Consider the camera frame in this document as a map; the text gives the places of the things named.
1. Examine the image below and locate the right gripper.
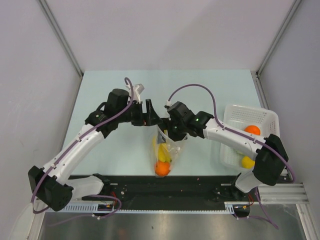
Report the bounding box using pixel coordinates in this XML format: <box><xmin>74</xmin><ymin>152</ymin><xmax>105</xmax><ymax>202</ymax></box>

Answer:
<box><xmin>156</xmin><ymin>117</ymin><xmax>187</xmax><ymax>145</ymax></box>

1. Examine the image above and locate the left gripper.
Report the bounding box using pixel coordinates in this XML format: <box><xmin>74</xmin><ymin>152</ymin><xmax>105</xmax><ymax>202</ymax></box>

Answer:
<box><xmin>116</xmin><ymin>99</ymin><xmax>162</xmax><ymax>126</ymax></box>

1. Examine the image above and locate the clear zip top bag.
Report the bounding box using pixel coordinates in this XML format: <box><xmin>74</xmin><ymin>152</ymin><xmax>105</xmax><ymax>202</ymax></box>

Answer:
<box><xmin>150</xmin><ymin>126</ymin><xmax>188</xmax><ymax>178</ymax></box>

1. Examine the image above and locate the yellow fake banana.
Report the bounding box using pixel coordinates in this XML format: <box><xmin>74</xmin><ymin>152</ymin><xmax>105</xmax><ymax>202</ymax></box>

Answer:
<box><xmin>152</xmin><ymin>136</ymin><xmax>172</xmax><ymax>163</ymax></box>

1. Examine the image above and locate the orange fake fruit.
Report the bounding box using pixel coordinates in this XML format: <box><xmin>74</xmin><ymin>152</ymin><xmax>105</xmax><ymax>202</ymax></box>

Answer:
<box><xmin>244</xmin><ymin>125</ymin><xmax>261</xmax><ymax>136</ymax></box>
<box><xmin>154</xmin><ymin>161</ymin><xmax>171</xmax><ymax>177</ymax></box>

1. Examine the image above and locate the yellow fake bell pepper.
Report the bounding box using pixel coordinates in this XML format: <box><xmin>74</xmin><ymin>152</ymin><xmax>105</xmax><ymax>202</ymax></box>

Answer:
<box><xmin>241</xmin><ymin>156</ymin><xmax>255</xmax><ymax>169</ymax></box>

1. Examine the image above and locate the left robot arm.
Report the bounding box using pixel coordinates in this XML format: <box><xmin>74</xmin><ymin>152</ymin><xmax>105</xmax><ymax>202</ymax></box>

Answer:
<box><xmin>28</xmin><ymin>84</ymin><xmax>161</xmax><ymax>212</ymax></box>

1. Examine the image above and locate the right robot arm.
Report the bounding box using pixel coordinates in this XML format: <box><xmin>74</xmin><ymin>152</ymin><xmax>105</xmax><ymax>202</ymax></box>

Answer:
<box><xmin>162</xmin><ymin>101</ymin><xmax>289</xmax><ymax>201</ymax></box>

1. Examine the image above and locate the white perforated plastic basket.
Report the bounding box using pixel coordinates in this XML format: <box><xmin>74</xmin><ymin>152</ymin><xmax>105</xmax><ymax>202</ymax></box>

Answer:
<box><xmin>219</xmin><ymin>103</ymin><xmax>280</xmax><ymax>176</ymax></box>

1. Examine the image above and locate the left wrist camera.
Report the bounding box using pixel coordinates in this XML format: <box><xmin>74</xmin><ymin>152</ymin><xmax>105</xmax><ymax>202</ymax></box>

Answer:
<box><xmin>126</xmin><ymin>83</ymin><xmax>145</xmax><ymax>104</ymax></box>

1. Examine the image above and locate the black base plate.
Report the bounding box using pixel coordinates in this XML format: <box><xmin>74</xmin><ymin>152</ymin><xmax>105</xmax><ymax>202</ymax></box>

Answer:
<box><xmin>81</xmin><ymin>174</ymin><xmax>253</xmax><ymax>211</ymax></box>

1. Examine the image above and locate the white slotted cable duct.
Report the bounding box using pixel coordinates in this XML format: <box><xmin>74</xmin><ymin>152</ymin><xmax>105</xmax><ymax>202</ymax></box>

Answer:
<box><xmin>59</xmin><ymin>201</ymin><xmax>250</xmax><ymax>215</ymax></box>

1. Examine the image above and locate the left aluminium frame post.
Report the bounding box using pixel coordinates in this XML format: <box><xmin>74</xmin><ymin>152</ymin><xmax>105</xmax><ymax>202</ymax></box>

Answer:
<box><xmin>36</xmin><ymin>0</ymin><xmax>84</xmax><ymax>79</ymax></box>

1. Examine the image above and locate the aluminium frame post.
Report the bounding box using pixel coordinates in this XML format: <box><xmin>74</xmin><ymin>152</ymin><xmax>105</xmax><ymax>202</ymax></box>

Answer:
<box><xmin>36</xmin><ymin>0</ymin><xmax>84</xmax><ymax>79</ymax></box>
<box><xmin>255</xmin><ymin>0</ymin><xmax>304</xmax><ymax>78</ymax></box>

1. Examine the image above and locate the right aluminium frame post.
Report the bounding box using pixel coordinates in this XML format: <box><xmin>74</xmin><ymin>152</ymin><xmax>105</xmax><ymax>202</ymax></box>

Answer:
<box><xmin>255</xmin><ymin>0</ymin><xmax>304</xmax><ymax>78</ymax></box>

